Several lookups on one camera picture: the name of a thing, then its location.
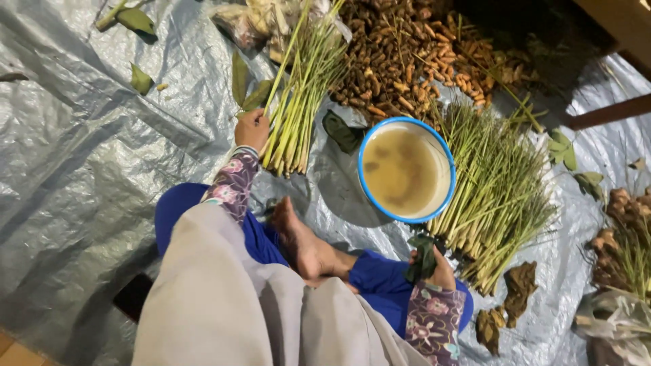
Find green leaf with stem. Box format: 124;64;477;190
95;0;158;37

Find silver tarpaulin sheet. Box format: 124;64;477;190
0;0;651;366

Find clear plastic bag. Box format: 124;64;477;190
573;289;651;366

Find heap of galangal roots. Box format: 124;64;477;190
587;186;651;301

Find person's bare foot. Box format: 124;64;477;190
271;196;359;286

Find dark green leaf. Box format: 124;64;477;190
322;109;365;154
404;233;439;285

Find heap of turmeric roots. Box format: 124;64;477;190
330;0;541;130

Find person's right hand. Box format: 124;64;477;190
409;246;457;291

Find blue-rimmed white bowl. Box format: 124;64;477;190
357;116;457;225

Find large brown dried leaf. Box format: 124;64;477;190
502;261;539;329

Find small green leaf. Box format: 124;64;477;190
129;62;155;96

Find loose lemongrass stalk pile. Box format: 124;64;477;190
426;96;559;297

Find person's grey headscarf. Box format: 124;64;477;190
131;203;433;366

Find green leaf sprig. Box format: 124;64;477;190
547;128;579;172

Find pale green leaf pair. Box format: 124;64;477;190
574;171;606;202

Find person's left hand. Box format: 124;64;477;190
234;108;271;154

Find brown wooden furniture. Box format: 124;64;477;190
564;0;651;131

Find small brown dried leaf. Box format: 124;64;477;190
475;305;507;356

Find plastic bag of roots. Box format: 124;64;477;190
209;0;353;64

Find black low stool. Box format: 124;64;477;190
112;272;155;323

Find person's blue trousers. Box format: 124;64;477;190
154;182;475;340

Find long green leaf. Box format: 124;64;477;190
241;79;274;112
231;51;249;108

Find dark green folded leaf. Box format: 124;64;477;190
322;109;365;154

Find lemongrass bundle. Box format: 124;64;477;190
259;0;353;179

